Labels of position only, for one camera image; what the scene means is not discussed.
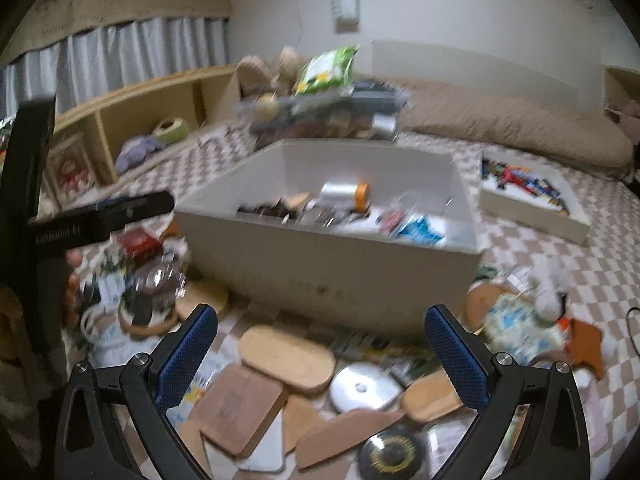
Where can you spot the avocado plush toy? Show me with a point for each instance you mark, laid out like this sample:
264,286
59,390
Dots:
170,127

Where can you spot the fuzzy beige slipper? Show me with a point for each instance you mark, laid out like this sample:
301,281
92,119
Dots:
252,77
287,65

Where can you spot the long beige pillow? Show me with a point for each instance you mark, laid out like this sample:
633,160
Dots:
525,125

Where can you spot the black round tin gold print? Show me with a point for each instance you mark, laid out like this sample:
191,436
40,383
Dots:
392,455

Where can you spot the oval wooden box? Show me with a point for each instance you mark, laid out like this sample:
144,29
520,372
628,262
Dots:
432,397

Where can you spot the white flat card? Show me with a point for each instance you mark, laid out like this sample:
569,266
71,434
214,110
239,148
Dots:
267,452

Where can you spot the white fluffy plush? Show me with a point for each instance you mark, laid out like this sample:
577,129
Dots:
547,290

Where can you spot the pile of coloured pens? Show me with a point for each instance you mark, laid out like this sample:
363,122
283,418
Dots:
520,180

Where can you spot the small round cork coaster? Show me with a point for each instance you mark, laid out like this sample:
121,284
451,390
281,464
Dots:
485,305

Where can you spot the floral fabric pouch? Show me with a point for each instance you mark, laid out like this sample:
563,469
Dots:
512,325

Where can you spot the yellow ball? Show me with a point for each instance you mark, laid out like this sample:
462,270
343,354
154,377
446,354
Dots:
267,106

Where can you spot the grey curtain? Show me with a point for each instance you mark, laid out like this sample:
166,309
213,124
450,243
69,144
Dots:
125,55

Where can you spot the small red box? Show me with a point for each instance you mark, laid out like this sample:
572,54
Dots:
140,244

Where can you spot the white cardboard storage box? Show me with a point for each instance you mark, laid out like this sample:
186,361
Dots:
325,275

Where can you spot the plastic wrap roll orange end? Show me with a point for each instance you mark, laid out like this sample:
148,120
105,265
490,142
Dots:
340,196

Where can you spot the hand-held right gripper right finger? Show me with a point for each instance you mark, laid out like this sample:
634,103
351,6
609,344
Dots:
457,360

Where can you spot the half-moon wooden piece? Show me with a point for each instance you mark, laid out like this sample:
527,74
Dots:
345,437

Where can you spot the brown rectangular wooden block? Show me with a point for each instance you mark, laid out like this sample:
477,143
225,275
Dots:
237,410

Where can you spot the white headboard panel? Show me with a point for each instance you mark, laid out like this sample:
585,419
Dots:
475,67

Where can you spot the clear crinkly plastic bag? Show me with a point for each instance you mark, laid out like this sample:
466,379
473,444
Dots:
157,280

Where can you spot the green snack bag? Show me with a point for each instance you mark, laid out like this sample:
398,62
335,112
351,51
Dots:
325,70

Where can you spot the wooden embroidery hoop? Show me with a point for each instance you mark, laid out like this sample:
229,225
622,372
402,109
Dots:
145,317

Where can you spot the white shallow tray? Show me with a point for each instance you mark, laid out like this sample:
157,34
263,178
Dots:
530,215

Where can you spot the silver round disc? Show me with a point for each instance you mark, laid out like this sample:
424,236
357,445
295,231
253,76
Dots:
365,387

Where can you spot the brown leather piece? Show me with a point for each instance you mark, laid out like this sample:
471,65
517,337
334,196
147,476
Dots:
585,345

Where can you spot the wooden shelf unit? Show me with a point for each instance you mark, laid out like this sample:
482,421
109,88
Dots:
150,105

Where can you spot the clear plastic storage bin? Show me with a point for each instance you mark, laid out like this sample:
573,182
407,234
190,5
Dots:
325,115

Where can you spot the blue white plastic packet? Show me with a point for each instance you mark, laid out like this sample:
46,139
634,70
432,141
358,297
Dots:
420,230

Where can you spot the oval wooden lid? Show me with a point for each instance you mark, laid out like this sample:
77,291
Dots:
287,360

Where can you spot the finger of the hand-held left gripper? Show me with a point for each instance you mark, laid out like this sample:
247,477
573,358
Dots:
140,207

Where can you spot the beige curtain valance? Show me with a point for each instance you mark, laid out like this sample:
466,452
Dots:
125,7

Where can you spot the person's left hand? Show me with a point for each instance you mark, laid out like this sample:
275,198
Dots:
74,280

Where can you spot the framed picture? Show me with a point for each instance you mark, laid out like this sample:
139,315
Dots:
70,167

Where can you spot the purple plush toy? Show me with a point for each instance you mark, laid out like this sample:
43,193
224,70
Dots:
137,152

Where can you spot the round wooden box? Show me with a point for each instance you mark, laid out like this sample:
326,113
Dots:
205,300

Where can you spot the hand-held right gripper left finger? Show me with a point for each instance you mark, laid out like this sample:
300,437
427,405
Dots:
185,355

